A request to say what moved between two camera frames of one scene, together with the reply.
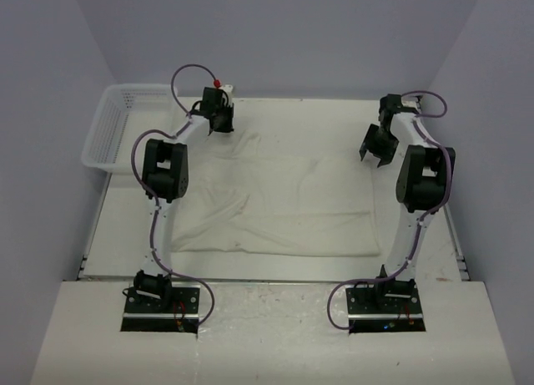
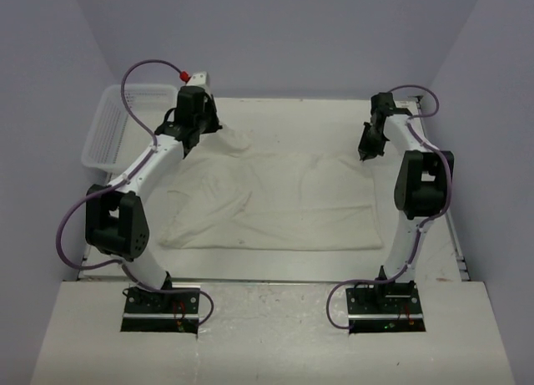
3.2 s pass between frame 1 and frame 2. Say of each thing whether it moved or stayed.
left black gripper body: moved
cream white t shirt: stayed
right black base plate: stayed
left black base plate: stayed
